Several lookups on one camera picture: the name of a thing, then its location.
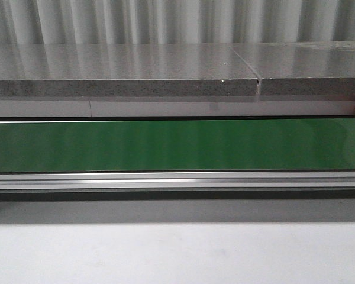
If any green conveyor belt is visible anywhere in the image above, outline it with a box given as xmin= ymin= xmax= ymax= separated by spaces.
xmin=0 ymin=118 xmax=355 ymax=173

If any grey stone slab right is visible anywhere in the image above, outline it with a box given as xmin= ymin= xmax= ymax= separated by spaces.
xmin=232 ymin=41 xmax=355 ymax=99

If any grey stone slab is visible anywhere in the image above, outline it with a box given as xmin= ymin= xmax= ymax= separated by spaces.
xmin=0 ymin=44 xmax=258 ymax=98
xmin=232 ymin=41 xmax=355 ymax=99

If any grey stone slab left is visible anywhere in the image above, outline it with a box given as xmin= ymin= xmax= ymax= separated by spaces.
xmin=0 ymin=44 xmax=258 ymax=98

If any grey corrugated curtain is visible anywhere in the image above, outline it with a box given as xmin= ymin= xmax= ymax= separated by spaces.
xmin=0 ymin=1 xmax=355 ymax=44

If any aluminium conveyor side rail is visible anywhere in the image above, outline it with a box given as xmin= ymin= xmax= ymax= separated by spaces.
xmin=0 ymin=170 xmax=355 ymax=201

